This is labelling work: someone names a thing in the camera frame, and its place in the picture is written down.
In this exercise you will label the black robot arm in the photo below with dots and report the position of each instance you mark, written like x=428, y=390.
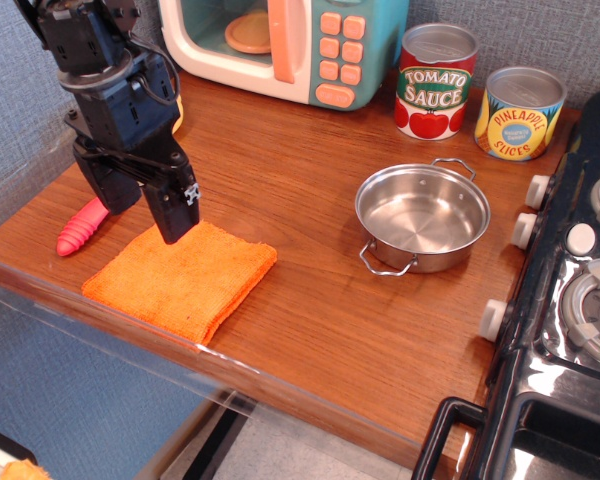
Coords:
x=86, y=36

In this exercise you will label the white round stove button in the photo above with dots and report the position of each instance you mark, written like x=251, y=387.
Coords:
x=580, y=239

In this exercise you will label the grey stove burner front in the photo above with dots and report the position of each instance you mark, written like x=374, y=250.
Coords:
x=580, y=309

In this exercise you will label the teal toy microwave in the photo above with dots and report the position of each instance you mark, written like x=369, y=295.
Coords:
x=329, y=54

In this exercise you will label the pineapple slices can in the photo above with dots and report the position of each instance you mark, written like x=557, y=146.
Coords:
x=519, y=112

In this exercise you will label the orange toy plate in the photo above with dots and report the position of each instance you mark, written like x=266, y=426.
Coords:
x=249, y=33

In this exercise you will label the pink ridged toy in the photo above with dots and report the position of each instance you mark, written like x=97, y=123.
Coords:
x=81, y=227

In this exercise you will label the white stove knob middle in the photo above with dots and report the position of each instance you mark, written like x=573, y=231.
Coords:
x=523, y=230

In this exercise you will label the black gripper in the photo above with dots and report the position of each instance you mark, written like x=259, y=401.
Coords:
x=124, y=138

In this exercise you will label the small steel pot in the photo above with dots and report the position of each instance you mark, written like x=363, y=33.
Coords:
x=420, y=218

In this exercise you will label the orange fuzzy object corner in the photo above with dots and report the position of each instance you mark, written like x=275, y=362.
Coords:
x=24, y=470

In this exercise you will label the white stove knob top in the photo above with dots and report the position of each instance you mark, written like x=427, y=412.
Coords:
x=536, y=191

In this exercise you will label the black toy stove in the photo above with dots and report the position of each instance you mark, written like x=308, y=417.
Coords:
x=543, y=401

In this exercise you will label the white stove knob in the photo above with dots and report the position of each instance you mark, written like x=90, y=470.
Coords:
x=536, y=191
x=523, y=230
x=492, y=319

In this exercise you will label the white stove knob bottom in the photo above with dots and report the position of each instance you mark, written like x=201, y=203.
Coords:
x=492, y=319

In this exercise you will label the black oven door handle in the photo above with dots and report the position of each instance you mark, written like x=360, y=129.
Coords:
x=451, y=411

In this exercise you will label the tomato sauce can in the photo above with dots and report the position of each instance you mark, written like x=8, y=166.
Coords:
x=434, y=79

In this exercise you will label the orange folded cloth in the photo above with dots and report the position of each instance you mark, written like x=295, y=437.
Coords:
x=188, y=288

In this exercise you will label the clear acrylic table guard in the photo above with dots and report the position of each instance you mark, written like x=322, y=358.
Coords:
x=95, y=396

